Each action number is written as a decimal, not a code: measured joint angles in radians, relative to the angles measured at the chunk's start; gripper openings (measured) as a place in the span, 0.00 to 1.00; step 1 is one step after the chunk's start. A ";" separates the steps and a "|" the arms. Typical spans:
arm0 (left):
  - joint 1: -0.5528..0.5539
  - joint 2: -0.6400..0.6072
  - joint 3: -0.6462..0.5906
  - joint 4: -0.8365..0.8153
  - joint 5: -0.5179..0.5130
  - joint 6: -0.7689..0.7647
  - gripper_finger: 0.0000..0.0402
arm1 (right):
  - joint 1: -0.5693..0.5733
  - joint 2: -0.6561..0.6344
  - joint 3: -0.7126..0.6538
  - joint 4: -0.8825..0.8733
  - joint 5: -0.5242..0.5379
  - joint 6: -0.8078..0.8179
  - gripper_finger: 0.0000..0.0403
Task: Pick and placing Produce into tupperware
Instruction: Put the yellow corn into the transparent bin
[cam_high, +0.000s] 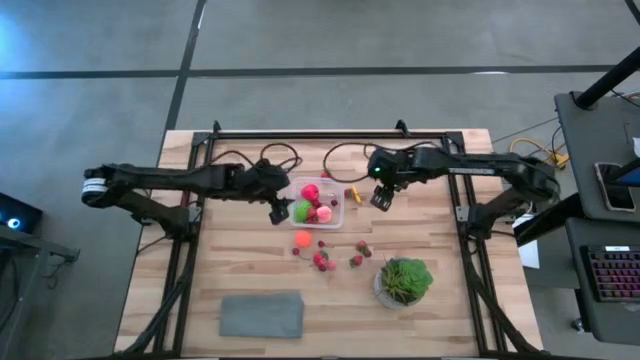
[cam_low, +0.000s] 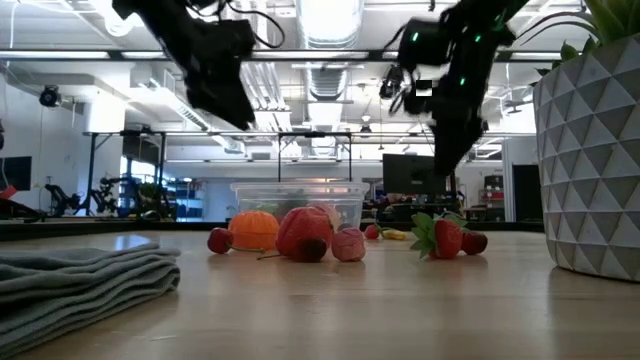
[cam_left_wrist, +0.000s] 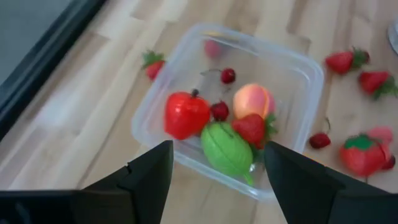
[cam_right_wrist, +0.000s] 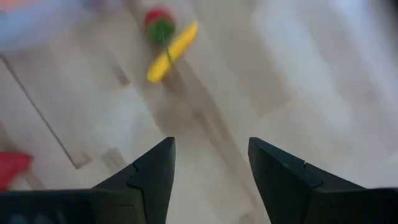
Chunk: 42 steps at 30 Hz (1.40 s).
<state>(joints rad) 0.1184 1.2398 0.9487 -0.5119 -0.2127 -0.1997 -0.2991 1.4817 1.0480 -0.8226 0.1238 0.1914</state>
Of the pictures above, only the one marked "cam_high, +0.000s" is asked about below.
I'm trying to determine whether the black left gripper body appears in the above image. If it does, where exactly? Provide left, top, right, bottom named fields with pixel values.
left=234, top=158, right=292, bottom=204

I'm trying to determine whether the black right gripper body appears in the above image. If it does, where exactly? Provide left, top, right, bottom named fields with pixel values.
left=367, top=147, right=439, bottom=192

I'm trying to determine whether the green toy pear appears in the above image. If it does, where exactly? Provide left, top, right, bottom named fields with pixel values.
left=293, top=200, right=314, bottom=224

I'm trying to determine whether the clear plastic tupperware container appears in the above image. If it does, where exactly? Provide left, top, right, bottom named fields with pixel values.
left=288, top=175, right=347, bottom=230

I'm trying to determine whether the potted green succulent plant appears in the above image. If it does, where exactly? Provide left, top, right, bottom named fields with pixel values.
left=373, top=257, right=435, bottom=310

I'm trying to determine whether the grey folded cloth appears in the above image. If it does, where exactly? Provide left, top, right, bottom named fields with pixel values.
left=218, top=291, right=305, bottom=340

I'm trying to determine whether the white paper sheet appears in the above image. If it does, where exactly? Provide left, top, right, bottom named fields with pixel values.
left=514, top=214, right=541, bottom=270

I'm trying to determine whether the dark grey desk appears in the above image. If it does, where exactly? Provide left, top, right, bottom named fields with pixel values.
left=554, top=91, right=640, bottom=224

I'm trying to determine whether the black smartphone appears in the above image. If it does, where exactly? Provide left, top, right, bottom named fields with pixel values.
left=594, top=162, right=637, bottom=213

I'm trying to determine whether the black pole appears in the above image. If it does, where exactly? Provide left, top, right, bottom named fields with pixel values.
left=574, top=47, right=640, bottom=110

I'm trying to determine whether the dark grey metal cart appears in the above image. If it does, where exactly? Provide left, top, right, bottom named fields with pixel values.
left=0, top=224, right=81, bottom=360

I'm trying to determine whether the backlit black keyboard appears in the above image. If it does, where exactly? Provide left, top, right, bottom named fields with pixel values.
left=582, top=245, right=640, bottom=303

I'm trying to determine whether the black box with blue light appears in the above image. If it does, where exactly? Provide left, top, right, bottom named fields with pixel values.
left=0, top=192, right=44, bottom=234

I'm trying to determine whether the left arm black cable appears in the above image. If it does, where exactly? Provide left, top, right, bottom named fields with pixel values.
left=208, top=141, right=304, bottom=175

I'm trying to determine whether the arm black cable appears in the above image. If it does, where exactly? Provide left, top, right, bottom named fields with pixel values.
left=208, top=141, right=304, bottom=175
left=321, top=140, right=442, bottom=185

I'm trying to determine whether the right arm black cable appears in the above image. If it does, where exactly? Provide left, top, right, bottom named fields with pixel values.
left=321, top=140, right=442, bottom=185

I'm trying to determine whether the black aluminium table frame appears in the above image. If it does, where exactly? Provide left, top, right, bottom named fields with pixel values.
left=119, top=128, right=556, bottom=360

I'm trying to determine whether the yellow cable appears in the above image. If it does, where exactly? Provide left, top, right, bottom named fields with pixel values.
left=508, top=137, right=571, bottom=169

